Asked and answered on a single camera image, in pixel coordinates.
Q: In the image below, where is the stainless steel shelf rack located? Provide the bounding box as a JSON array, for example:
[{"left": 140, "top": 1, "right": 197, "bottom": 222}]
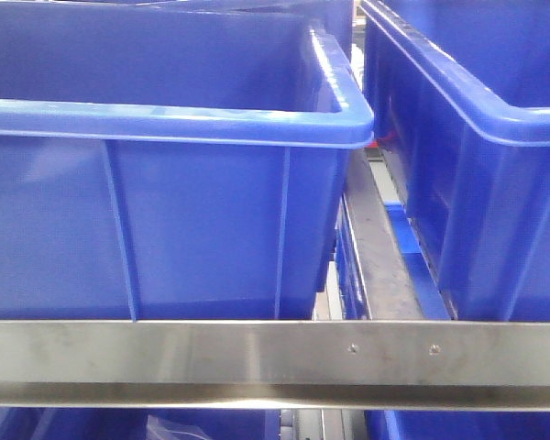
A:
[{"left": 0, "top": 150, "right": 550, "bottom": 438}]

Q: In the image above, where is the blue bin at right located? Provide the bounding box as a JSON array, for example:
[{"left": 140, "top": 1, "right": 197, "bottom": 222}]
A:
[{"left": 362, "top": 1, "right": 550, "bottom": 321}]

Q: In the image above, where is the blue bin on lower shelf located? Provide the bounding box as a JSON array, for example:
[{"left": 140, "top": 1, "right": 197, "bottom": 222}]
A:
[{"left": 0, "top": 407, "right": 281, "bottom": 439}]

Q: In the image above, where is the large blue plastic bin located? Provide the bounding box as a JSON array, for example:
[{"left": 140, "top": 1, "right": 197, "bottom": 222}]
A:
[{"left": 0, "top": 1, "right": 372, "bottom": 320}]

